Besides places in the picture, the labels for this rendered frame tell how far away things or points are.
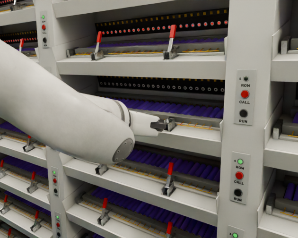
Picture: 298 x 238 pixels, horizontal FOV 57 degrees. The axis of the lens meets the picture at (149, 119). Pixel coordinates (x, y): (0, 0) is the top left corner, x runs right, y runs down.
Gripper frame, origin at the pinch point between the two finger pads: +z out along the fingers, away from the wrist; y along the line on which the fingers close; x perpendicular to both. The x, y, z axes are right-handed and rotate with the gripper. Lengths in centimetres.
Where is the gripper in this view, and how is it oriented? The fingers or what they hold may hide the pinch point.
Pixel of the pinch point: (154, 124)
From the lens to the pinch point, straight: 70.1
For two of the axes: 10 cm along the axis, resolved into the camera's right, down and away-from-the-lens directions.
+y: 8.2, 1.1, -5.6
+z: 5.5, 0.7, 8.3
